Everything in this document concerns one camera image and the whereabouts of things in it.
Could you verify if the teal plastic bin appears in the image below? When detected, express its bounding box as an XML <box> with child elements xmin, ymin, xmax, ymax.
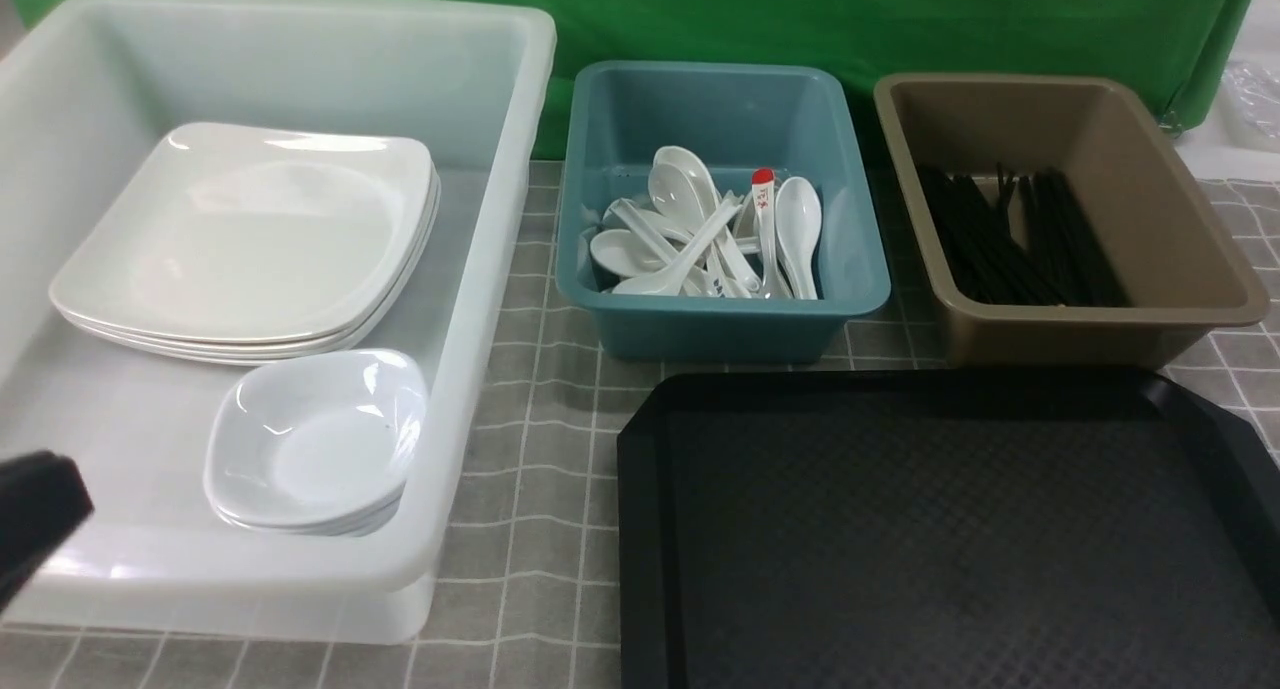
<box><xmin>556</xmin><ymin>61</ymin><xmax>892</xmax><ymax>365</ymax></box>

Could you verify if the white soup spoon diagonal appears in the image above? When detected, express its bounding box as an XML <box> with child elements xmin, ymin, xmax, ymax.
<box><xmin>609</xmin><ymin>199</ymin><xmax>742</xmax><ymax>296</ymax></box>

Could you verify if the white bowls stack in tub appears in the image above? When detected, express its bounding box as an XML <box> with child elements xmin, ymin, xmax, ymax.
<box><xmin>204</xmin><ymin>348</ymin><xmax>429</xmax><ymax>537</ymax></box>

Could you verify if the pile of black chopsticks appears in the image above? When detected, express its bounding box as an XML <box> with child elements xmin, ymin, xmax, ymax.
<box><xmin>916</xmin><ymin>164</ymin><xmax>1134</xmax><ymax>309</ymax></box>

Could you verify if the red tipped white spoon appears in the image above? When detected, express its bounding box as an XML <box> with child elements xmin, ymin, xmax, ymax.
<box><xmin>750</xmin><ymin>168</ymin><xmax>792</xmax><ymax>300</ymax></box>

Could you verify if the black serving tray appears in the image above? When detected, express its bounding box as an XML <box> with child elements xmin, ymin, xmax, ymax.
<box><xmin>617</xmin><ymin>368</ymin><xmax>1279</xmax><ymax>688</ymax></box>

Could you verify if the tan plastic bin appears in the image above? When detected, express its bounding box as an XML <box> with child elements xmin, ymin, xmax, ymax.
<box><xmin>874</xmin><ymin>73</ymin><xmax>1270</xmax><ymax>369</ymax></box>

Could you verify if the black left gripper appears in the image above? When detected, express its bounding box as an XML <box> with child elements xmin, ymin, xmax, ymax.
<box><xmin>1</xmin><ymin>451</ymin><xmax>93</xmax><ymax>610</ymax></box>

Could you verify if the grey checked tablecloth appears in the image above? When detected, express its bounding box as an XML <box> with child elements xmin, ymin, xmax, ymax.
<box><xmin>0</xmin><ymin>161</ymin><xmax>1280</xmax><ymax>689</ymax></box>

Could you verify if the white soup spoon left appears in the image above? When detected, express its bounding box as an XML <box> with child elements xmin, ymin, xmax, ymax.
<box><xmin>590</xmin><ymin>229</ymin><xmax>707</xmax><ymax>296</ymax></box>

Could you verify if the white soup spoon far right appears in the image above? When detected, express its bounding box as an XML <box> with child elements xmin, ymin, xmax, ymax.
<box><xmin>774</xmin><ymin>177</ymin><xmax>822</xmax><ymax>300</ymax></box>

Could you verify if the large translucent white tub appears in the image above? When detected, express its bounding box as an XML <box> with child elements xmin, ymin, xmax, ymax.
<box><xmin>1</xmin><ymin>0</ymin><xmax>557</xmax><ymax>644</ymax></box>

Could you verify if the green backdrop cloth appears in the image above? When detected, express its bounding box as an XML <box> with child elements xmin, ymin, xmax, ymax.
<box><xmin>0</xmin><ymin>0</ymin><xmax>1263</xmax><ymax>160</ymax></box>

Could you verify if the clear plastic bag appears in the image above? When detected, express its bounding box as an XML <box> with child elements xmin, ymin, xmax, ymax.
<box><xmin>1222</xmin><ymin>60</ymin><xmax>1279</xmax><ymax>152</ymax></box>

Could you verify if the white soup spoon top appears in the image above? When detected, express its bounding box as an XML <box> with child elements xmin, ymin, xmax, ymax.
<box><xmin>648</xmin><ymin>146</ymin><xmax>762</xmax><ymax>298</ymax></box>

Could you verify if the white soup spoon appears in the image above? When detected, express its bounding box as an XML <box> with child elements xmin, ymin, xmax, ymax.
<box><xmin>590</xmin><ymin>229</ymin><xmax>707</xmax><ymax>296</ymax></box>
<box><xmin>774</xmin><ymin>177</ymin><xmax>822</xmax><ymax>300</ymax></box>
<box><xmin>648</xmin><ymin>146</ymin><xmax>762</xmax><ymax>298</ymax></box>

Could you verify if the white plates stack in tub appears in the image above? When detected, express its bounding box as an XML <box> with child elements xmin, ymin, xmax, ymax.
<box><xmin>47</xmin><ymin>120</ymin><xmax>442</xmax><ymax>366</ymax></box>

